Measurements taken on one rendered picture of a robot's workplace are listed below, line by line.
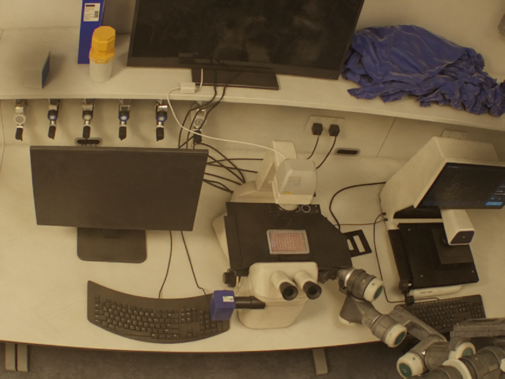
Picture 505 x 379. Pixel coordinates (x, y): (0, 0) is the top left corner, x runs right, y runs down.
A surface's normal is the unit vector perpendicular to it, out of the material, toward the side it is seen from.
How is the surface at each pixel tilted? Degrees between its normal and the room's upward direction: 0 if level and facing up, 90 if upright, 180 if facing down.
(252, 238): 0
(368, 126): 90
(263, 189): 105
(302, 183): 73
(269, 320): 91
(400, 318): 25
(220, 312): 90
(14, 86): 0
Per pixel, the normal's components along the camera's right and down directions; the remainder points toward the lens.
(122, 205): 0.14, 0.74
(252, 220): 0.20, -0.61
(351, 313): -0.71, 0.00
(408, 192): -0.97, -0.03
